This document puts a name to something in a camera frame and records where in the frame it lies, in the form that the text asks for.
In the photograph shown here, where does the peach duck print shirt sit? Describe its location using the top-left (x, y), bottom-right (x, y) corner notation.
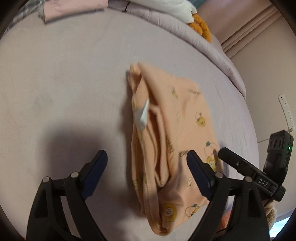
top-left (128, 63), bottom-right (223, 235)

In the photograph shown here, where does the person's right hand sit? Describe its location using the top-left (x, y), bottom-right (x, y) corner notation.
top-left (262, 200), bottom-right (275, 215)

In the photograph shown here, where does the white power strip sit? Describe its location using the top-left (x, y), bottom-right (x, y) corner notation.
top-left (278, 93), bottom-right (295, 133)

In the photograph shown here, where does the pink curtain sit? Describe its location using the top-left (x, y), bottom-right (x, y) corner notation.
top-left (196, 0), bottom-right (283, 60)

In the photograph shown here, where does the lilac bed sheet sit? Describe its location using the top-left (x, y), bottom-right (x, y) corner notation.
top-left (1, 9), bottom-right (259, 240)

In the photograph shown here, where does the lilac folded duvet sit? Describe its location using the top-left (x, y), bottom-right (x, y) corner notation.
top-left (108, 1), bottom-right (246, 98)

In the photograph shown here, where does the folded pink garment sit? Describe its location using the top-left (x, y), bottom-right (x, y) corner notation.
top-left (38, 0), bottom-right (108, 23)

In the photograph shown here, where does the plaid pillow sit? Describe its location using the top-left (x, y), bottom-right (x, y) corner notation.
top-left (6, 0), bottom-right (46, 31)

